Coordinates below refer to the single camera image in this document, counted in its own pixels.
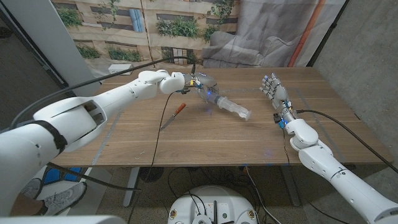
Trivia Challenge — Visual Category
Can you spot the red handled screwdriver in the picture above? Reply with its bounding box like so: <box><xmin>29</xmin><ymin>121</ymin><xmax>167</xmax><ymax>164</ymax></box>
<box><xmin>160</xmin><ymin>103</ymin><xmax>187</xmax><ymax>131</ymax></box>

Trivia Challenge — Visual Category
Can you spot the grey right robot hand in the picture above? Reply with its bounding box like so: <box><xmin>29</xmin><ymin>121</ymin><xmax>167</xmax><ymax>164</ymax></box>
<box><xmin>259</xmin><ymin>73</ymin><xmax>298</xmax><ymax>125</ymax></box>

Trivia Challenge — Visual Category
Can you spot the grey sneaker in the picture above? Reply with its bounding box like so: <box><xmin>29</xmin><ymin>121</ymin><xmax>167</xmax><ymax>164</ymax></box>
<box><xmin>20</xmin><ymin>177</ymin><xmax>43</xmax><ymax>200</ymax></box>
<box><xmin>40</xmin><ymin>182</ymin><xmax>88</xmax><ymax>217</ymax></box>

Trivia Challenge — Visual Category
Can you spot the grey floor cable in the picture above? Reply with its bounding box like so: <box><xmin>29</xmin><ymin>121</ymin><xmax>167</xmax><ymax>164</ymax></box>
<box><xmin>245</xmin><ymin>166</ymin><xmax>282</xmax><ymax>224</ymax></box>

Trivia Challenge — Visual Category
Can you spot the person's bare lower leg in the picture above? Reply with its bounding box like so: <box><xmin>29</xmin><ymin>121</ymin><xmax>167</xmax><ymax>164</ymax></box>
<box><xmin>9</xmin><ymin>194</ymin><xmax>46</xmax><ymax>217</ymax></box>

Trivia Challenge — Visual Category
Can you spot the grey table leg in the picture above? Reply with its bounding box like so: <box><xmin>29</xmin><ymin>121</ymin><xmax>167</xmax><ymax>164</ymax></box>
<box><xmin>123</xmin><ymin>166</ymin><xmax>141</xmax><ymax>208</ymax></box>
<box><xmin>281</xmin><ymin>164</ymin><xmax>302</xmax><ymax>208</ymax></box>

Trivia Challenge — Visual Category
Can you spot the black backdrop stand pole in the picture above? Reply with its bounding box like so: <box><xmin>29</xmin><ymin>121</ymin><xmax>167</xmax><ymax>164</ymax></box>
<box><xmin>306</xmin><ymin>0</ymin><xmax>351</xmax><ymax>68</ymax></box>

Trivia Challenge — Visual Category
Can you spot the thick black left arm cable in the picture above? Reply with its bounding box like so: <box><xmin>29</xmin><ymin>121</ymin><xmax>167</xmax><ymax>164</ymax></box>
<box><xmin>9</xmin><ymin>55</ymin><xmax>197</xmax><ymax>192</ymax></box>

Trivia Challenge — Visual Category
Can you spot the printed fabric backdrop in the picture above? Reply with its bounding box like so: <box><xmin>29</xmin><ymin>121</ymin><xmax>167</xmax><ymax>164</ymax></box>
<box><xmin>51</xmin><ymin>0</ymin><xmax>348</xmax><ymax>78</ymax></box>

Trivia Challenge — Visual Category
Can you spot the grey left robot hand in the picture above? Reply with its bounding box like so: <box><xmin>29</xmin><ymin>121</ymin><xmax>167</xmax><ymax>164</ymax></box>
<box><xmin>183</xmin><ymin>71</ymin><xmax>220</xmax><ymax>104</ymax></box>

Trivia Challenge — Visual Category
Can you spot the black round floor disc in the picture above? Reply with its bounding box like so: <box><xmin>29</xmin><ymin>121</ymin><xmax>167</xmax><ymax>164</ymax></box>
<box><xmin>139</xmin><ymin>167</ymin><xmax>165</xmax><ymax>184</ymax></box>

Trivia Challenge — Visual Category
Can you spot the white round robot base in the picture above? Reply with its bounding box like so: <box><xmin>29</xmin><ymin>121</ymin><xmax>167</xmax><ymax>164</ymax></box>
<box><xmin>167</xmin><ymin>185</ymin><xmax>259</xmax><ymax>224</ymax></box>

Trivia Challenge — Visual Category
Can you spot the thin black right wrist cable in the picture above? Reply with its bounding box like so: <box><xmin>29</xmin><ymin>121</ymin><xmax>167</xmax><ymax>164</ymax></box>
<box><xmin>279</xmin><ymin>126</ymin><xmax>343</xmax><ymax>224</ymax></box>

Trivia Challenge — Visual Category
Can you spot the white power strip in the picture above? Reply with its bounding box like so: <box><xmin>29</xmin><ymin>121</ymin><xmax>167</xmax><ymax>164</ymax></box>
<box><xmin>108</xmin><ymin>63</ymin><xmax>134</xmax><ymax>76</ymax></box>

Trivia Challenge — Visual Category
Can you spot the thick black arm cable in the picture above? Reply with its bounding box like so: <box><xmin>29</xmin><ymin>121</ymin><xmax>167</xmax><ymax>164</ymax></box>
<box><xmin>9</xmin><ymin>55</ymin><xmax>197</xmax><ymax>192</ymax></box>
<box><xmin>295</xmin><ymin>108</ymin><xmax>398</xmax><ymax>175</ymax></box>

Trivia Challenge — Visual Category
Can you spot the clear plastic syringe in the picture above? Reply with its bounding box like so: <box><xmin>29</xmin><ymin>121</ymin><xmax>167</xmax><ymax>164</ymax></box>
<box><xmin>197</xmin><ymin>86</ymin><xmax>252</xmax><ymax>121</ymax></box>

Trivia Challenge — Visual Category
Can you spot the blue black patterned item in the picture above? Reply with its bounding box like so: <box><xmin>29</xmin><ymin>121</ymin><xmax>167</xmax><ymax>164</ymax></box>
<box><xmin>42</xmin><ymin>167</ymin><xmax>82</xmax><ymax>185</ymax></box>

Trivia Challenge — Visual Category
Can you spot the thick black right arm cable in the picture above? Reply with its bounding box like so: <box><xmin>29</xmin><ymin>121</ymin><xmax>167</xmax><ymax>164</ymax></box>
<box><xmin>295</xmin><ymin>108</ymin><xmax>398</xmax><ymax>175</ymax></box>

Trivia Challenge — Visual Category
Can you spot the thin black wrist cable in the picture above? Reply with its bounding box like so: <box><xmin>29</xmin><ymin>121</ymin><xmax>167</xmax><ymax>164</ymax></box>
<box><xmin>127</xmin><ymin>91</ymin><xmax>184</xmax><ymax>224</ymax></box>
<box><xmin>279</xmin><ymin>126</ymin><xmax>343</xmax><ymax>224</ymax></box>

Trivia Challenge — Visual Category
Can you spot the white partition panel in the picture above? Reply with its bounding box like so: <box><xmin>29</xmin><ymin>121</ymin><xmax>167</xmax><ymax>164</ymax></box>
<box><xmin>1</xmin><ymin>0</ymin><xmax>102</xmax><ymax>97</ymax></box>

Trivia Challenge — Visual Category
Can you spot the thin black left wrist cable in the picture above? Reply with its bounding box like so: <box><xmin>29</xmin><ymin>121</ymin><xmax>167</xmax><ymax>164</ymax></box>
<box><xmin>127</xmin><ymin>91</ymin><xmax>184</xmax><ymax>224</ymax></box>

